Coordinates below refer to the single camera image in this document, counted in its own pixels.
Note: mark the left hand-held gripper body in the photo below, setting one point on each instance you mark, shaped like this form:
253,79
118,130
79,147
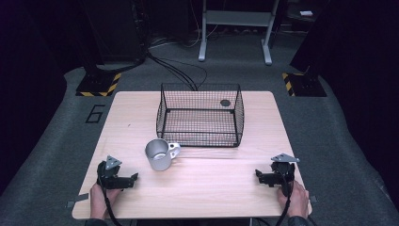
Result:
109,179

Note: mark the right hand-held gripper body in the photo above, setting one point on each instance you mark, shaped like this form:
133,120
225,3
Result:
284,171

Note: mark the person's left hand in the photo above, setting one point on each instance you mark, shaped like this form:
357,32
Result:
98,202

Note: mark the person's right hand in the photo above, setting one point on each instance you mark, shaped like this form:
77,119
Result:
298,201

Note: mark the silver metal cup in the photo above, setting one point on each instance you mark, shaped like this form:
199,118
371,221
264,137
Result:
160,155

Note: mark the dark round table hole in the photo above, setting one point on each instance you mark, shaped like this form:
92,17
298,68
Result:
225,102

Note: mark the black stand column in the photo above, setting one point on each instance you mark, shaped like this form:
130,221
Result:
92,37
309,40

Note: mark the grey metal stand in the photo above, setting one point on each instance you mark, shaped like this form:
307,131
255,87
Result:
238,19

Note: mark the small white box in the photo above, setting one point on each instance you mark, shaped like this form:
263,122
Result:
306,13

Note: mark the black yellow striped base plate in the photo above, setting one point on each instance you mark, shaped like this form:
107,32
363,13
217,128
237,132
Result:
304,84
98,85

